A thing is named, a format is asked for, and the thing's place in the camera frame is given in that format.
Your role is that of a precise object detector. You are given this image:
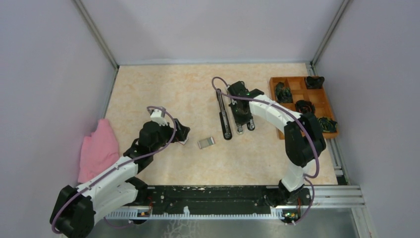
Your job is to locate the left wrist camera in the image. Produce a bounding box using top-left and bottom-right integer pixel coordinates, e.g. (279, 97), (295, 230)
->
(149, 107), (167, 126)

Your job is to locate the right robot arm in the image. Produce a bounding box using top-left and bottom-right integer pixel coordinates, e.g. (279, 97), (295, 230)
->
(226, 81), (326, 205)

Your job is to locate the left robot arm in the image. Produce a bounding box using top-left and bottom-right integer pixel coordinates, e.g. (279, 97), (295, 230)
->
(50, 119), (191, 238)

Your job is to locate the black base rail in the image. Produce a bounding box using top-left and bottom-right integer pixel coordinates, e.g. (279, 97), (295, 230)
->
(117, 185), (312, 218)

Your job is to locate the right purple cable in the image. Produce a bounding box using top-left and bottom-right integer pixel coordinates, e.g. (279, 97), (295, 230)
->
(211, 76), (320, 226)

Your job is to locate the purple cable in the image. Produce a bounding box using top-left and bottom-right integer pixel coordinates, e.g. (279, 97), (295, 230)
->
(211, 76), (320, 226)
(50, 106), (178, 235)

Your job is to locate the red white staple box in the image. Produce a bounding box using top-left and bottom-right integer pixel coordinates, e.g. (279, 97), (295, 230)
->
(179, 138), (188, 145)

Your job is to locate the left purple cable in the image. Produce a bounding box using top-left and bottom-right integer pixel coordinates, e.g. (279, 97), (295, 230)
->
(50, 106), (178, 235)

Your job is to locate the pink cloth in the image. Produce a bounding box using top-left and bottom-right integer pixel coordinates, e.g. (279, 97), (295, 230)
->
(77, 119), (119, 183)

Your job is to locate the dark clip bundle bottom right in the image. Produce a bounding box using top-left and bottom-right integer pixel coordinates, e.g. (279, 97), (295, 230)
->
(317, 117), (338, 133)

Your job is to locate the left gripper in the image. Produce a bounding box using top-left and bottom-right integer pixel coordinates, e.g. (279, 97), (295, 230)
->
(151, 118), (189, 154)

